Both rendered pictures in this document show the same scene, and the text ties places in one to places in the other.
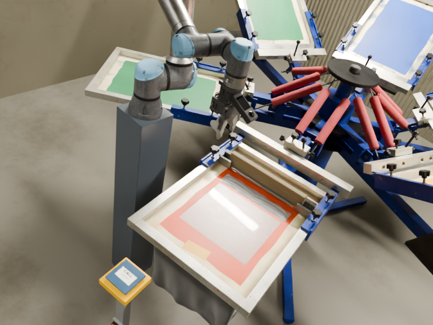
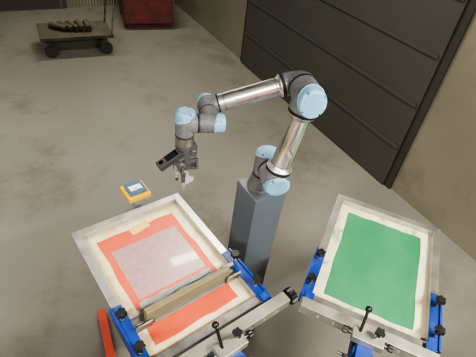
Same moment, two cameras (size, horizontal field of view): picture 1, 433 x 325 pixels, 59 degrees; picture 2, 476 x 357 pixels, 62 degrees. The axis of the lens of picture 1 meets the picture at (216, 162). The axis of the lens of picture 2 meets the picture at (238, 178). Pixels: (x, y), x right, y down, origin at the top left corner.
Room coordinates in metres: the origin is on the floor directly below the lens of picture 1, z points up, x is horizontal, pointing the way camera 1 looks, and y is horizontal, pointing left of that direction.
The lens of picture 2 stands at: (1.85, -1.09, 2.49)
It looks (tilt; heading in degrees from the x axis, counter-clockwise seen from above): 40 degrees down; 111
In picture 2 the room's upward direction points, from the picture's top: 8 degrees clockwise
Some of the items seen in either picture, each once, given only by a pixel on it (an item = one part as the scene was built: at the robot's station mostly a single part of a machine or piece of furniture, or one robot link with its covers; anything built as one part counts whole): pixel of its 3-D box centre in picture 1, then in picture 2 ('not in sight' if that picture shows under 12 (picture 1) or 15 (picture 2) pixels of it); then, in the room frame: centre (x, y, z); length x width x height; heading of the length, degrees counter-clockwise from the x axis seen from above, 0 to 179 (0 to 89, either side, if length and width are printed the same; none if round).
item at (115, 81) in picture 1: (191, 77); (379, 273); (2.08, 0.28, 1.05); 1.08 x 0.61 x 0.23; 93
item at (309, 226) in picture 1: (317, 214); (131, 339); (1.28, -0.51, 0.97); 0.30 x 0.05 x 0.07; 153
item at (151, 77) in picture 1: (150, 77); (267, 161); (1.42, 0.36, 1.37); 0.13 x 0.12 x 0.14; 128
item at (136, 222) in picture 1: (240, 209); (165, 266); (1.19, -0.15, 0.97); 0.79 x 0.58 x 0.04; 153
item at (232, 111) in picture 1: (227, 98); (185, 156); (1.18, 0.02, 1.50); 0.09 x 0.08 x 0.12; 56
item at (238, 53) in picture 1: (239, 57); (185, 122); (1.18, 0.01, 1.66); 0.09 x 0.08 x 0.11; 38
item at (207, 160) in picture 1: (221, 154); (244, 276); (1.53, -0.01, 0.97); 0.30 x 0.05 x 0.07; 153
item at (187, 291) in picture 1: (191, 282); not in sight; (0.93, -0.02, 0.74); 0.45 x 0.03 x 0.43; 63
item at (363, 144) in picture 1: (331, 118); not in sight; (2.13, -0.63, 0.99); 0.82 x 0.79 x 0.12; 153
